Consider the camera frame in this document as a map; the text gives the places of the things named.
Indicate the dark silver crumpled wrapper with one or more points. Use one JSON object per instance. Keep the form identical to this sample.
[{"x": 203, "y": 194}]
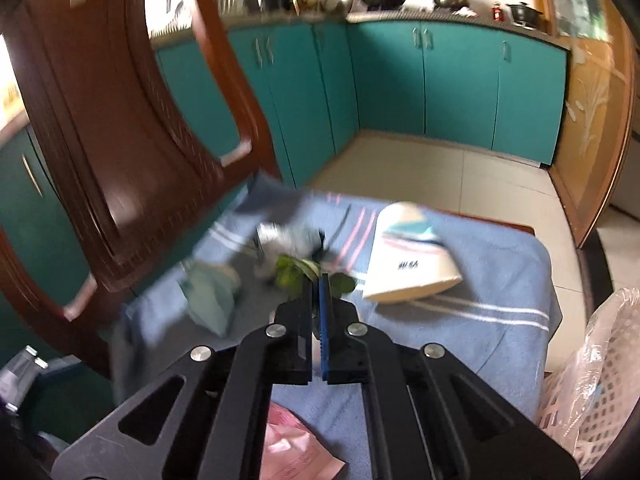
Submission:
[{"x": 280, "y": 237}]

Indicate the white paper cup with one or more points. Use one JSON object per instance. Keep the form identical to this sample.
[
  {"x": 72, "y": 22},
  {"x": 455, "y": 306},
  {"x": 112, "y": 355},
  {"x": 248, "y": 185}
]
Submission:
[{"x": 405, "y": 270}]

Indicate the carved wooden chair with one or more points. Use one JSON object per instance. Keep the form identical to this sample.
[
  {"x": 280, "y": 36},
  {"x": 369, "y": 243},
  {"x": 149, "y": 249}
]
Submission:
[{"x": 125, "y": 135}]

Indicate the white plastic lattice basket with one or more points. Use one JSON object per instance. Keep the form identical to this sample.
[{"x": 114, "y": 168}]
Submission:
[{"x": 615, "y": 375}]

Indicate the small red bottle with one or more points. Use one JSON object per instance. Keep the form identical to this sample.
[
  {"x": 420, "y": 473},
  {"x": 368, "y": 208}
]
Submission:
[{"x": 495, "y": 12}]

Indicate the green leaves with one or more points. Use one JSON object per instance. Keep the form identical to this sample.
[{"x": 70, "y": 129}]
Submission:
[{"x": 295, "y": 270}]

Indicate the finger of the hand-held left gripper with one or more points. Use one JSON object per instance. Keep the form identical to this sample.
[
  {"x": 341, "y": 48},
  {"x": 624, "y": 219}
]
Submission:
[{"x": 20, "y": 372}]

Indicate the brown wooden chair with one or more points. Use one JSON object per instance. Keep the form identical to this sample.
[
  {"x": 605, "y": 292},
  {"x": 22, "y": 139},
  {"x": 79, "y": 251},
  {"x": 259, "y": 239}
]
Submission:
[{"x": 300, "y": 100}]

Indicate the teal kitchen cabinet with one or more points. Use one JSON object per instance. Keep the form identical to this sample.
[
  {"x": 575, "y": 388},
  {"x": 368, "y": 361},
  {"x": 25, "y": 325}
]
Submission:
[{"x": 460, "y": 85}]

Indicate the clear plastic liner bag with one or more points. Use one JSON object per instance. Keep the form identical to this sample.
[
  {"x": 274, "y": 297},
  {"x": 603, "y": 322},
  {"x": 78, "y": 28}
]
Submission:
[{"x": 600, "y": 340}]

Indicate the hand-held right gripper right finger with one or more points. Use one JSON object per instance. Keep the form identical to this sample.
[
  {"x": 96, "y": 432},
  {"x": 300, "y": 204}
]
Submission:
[{"x": 326, "y": 325}]

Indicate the black lidded pot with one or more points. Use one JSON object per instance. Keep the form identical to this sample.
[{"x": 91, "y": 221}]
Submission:
[{"x": 524, "y": 14}]

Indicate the pink plastic bag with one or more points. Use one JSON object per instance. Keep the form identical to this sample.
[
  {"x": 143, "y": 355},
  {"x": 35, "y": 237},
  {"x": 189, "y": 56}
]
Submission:
[{"x": 295, "y": 450}]

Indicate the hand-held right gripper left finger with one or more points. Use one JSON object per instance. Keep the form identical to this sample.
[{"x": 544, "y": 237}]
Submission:
[{"x": 300, "y": 320}]

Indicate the blue striped seat cushion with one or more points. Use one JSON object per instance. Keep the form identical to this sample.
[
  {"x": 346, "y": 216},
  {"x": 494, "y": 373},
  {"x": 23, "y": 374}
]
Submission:
[{"x": 475, "y": 360}]

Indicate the wooden framed glass door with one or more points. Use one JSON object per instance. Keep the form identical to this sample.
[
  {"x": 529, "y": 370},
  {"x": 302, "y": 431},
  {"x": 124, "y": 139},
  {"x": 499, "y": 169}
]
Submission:
[{"x": 595, "y": 110}]

